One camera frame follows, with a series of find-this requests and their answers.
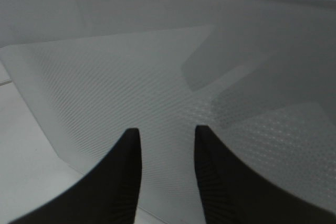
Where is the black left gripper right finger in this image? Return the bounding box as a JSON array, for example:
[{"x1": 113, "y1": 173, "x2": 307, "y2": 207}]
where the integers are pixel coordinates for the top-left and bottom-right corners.
[{"x1": 194, "y1": 125, "x2": 335, "y2": 223}]

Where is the white microwave door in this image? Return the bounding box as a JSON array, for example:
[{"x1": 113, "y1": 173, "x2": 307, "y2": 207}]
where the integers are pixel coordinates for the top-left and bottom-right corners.
[{"x1": 1, "y1": 0, "x2": 335, "y2": 223}]

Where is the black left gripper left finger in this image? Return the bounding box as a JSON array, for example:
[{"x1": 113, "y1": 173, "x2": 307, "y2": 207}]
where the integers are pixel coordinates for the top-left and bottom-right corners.
[{"x1": 12, "y1": 128, "x2": 142, "y2": 223}]

